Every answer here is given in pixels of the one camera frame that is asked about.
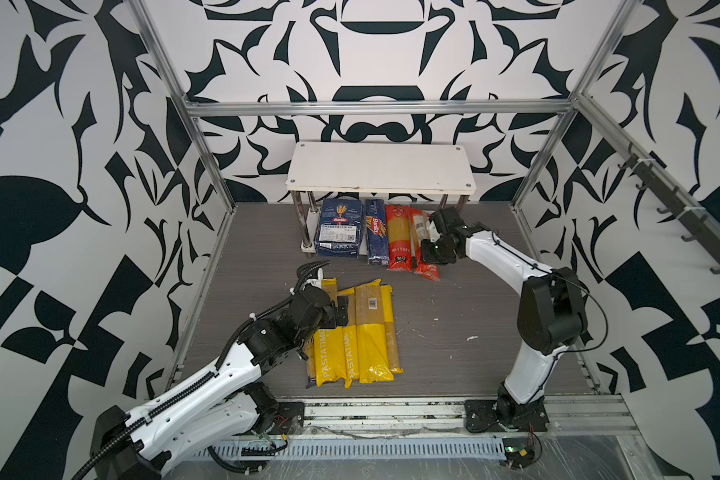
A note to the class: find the yellow Pastatime bag middle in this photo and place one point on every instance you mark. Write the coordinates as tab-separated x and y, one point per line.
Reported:
350	340

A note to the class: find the white slotted cable duct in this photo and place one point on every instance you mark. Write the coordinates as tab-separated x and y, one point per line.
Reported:
491	449

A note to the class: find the small circuit board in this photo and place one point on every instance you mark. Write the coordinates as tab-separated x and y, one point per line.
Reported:
519	453

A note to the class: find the dark wall hook rack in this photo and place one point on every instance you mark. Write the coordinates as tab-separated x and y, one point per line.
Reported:
676	203

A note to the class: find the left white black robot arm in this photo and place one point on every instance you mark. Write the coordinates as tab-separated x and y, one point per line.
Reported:
225	398

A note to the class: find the yellow spaghetti bag narrow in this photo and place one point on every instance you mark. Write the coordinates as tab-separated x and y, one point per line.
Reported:
390	331

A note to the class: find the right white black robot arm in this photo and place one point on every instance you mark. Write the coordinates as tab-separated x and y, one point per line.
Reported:
551	312

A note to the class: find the yellow Pastatime bag left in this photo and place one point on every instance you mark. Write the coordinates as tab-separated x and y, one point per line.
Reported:
328	356

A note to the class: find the yellow Pastatime bag barcode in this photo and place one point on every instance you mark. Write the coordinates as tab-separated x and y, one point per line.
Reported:
371	334

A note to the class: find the dark blue Barilla pasta bag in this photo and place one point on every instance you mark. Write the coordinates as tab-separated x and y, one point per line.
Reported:
340	228

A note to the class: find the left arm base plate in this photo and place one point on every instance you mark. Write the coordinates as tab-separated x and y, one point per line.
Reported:
288	419

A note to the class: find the dark spaghetti pack far left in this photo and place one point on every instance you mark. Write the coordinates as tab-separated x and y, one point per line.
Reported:
310	364

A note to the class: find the white two-tier metal shelf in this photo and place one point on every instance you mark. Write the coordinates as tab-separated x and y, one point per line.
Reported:
441	171

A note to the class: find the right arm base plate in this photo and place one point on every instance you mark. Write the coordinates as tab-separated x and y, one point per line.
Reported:
505	415

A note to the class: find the red spaghetti bag labelled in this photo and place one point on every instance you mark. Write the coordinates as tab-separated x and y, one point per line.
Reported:
419	232

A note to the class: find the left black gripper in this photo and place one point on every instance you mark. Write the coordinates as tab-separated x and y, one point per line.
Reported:
331	319

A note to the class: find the blue Barilla spaghetti box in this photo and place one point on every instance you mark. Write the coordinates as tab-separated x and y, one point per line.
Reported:
376	232

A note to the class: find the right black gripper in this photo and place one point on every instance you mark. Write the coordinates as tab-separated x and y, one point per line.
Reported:
426	254

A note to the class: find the yellow pastatime bag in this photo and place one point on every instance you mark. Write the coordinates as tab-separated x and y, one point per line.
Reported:
350	340
328	356

